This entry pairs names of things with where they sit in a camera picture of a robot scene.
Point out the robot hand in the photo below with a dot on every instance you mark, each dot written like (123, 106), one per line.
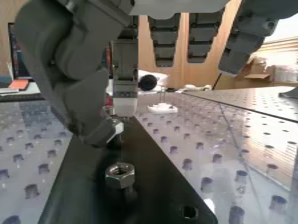
(66, 50)

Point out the small white bracket plate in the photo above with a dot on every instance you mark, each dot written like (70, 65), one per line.
(162, 108)

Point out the clear box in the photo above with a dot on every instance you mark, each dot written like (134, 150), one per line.
(266, 140)

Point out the medium steel nut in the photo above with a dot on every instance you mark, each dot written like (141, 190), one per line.
(119, 175)

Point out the black plate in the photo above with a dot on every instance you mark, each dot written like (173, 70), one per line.
(154, 186)

